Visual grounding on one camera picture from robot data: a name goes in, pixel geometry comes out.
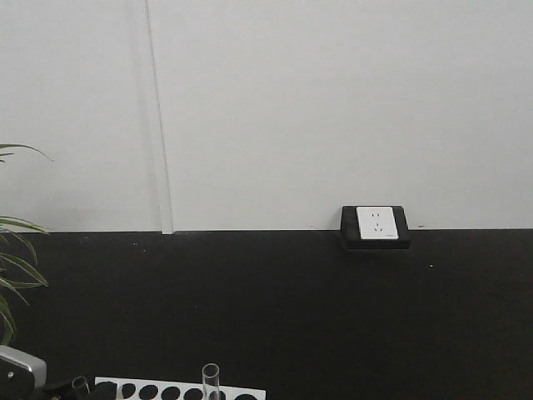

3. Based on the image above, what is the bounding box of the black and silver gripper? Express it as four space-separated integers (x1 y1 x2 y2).
1 345 47 399

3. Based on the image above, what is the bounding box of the clear glass test tube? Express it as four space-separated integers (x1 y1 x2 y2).
202 362 221 400

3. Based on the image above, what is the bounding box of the green spider plant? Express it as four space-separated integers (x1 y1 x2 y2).
0 143 54 347

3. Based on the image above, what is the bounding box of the white test tube rack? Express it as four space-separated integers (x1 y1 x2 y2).
94 376 267 400

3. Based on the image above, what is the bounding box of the black and white power socket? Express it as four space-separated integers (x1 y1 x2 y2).
340 206 411 251

